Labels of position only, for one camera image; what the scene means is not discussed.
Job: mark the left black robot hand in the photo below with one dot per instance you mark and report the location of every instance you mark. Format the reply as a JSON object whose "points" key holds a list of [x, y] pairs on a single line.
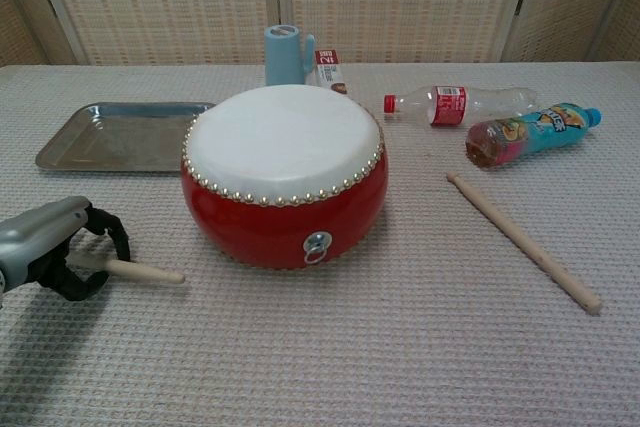
{"points": [[35, 237]]}

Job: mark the wooden drumstick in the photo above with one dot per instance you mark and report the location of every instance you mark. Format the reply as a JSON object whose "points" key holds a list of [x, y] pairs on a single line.
{"points": [[525, 242], [150, 273]]}

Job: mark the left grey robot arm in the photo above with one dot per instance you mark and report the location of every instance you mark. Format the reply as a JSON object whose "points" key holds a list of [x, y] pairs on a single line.
{"points": [[1, 287]]}

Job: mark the rectangular metal tray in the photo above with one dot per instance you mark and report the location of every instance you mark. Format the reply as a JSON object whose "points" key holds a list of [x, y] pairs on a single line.
{"points": [[120, 139]]}

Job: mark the red drum with white skin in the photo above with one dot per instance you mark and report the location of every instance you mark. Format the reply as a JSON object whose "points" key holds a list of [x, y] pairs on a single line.
{"points": [[280, 147]]}

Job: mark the grey woven table cloth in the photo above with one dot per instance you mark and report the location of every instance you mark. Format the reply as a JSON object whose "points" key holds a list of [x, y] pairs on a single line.
{"points": [[320, 337]]}

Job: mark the light blue plastic cup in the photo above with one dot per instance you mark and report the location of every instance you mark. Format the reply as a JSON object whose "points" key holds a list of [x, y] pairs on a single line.
{"points": [[283, 59]]}

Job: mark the red and white carton box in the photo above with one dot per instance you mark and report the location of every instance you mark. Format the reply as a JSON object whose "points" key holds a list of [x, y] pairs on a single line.
{"points": [[330, 72]]}

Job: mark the woven folding screen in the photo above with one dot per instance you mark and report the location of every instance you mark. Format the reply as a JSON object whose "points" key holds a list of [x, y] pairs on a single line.
{"points": [[320, 2]]}

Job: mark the clear bottle with red label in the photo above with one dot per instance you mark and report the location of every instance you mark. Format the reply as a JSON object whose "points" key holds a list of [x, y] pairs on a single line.
{"points": [[450, 104]]}

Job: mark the blue labelled drink bottle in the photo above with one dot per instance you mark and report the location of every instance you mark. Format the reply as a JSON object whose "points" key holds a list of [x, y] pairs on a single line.
{"points": [[530, 134]]}

